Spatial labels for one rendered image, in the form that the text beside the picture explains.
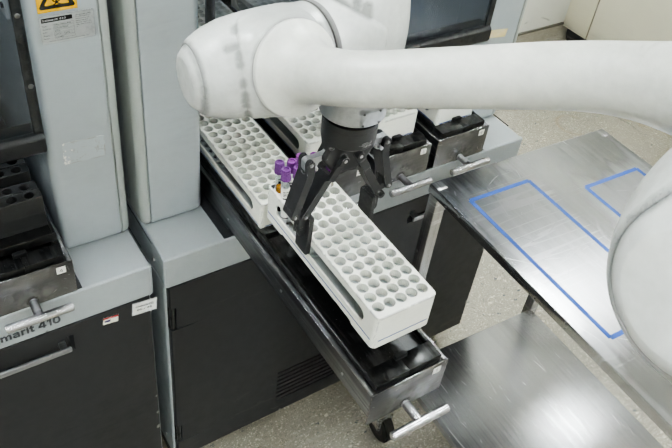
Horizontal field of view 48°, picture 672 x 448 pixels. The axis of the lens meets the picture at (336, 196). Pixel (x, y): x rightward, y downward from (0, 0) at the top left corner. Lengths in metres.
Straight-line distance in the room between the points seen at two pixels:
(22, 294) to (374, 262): 0.54
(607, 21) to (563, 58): 2.97
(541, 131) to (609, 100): 2.47
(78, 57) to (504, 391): 1.16
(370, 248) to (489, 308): 1.27
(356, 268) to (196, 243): 0.37
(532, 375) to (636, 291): 1.45
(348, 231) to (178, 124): 0.35
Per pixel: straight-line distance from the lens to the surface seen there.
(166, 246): 1.32
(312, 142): 1.34
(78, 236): 1.32
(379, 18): 0.86
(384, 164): 1.06
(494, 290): 2.38
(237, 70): 0.76
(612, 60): 0.66
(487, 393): 1.77
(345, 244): 1.07
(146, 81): 1.18
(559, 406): 1.81
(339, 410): 2.01
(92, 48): 1.12
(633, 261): 0.39
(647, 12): 3.51
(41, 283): 1.23
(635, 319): 0.40
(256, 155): 1.30
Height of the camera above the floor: 1.67
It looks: 40 degrees down
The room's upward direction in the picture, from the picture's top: 8 degrees clockwise
